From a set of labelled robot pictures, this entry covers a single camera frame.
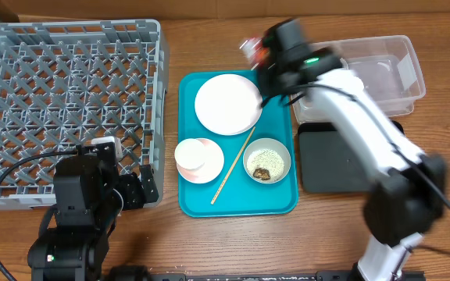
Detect red snack wrapper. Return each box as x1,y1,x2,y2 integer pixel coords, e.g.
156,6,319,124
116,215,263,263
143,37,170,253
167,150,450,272
239,37,269,70

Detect white paper cup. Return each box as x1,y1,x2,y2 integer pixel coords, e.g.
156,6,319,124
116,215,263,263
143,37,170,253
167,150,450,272
174,138,205,170

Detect grey bowl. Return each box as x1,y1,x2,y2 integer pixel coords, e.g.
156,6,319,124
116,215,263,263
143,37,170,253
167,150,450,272
243,138,291,184

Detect white rice pile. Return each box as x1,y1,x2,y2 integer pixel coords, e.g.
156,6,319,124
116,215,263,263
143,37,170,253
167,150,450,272
246,149,285,179

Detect brown food scrap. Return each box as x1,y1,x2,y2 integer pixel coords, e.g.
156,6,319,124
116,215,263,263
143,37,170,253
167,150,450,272
253,168,271,181

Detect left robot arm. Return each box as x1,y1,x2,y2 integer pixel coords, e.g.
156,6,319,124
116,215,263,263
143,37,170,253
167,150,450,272
27,137,159,280

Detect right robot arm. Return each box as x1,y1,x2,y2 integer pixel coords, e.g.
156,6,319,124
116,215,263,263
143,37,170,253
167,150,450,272
256,19,447,280

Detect grey dishwasher rack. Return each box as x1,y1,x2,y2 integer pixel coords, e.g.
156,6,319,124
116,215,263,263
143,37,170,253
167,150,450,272
0,20,170,210

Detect large white plate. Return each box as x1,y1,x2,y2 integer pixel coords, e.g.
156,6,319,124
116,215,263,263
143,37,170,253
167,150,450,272
195,74,263,136

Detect small pink plate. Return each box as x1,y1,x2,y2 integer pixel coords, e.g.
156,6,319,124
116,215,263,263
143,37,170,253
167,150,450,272
177,138,224,184

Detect wooden chopstick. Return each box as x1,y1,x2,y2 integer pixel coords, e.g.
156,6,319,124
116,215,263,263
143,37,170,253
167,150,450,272
210,126,255,205

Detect teal plastic tray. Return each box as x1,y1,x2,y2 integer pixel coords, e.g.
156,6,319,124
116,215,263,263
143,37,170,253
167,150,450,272
178,71,298,218

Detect clear plastic bin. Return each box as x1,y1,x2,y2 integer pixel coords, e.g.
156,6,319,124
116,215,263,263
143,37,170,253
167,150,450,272
312,35,426,116

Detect black tray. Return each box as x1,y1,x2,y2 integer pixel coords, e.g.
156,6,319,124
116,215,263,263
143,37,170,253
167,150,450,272
297,120,405,194

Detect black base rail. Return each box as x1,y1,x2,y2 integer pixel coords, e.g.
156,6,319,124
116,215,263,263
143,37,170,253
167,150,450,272
107,265,426,281

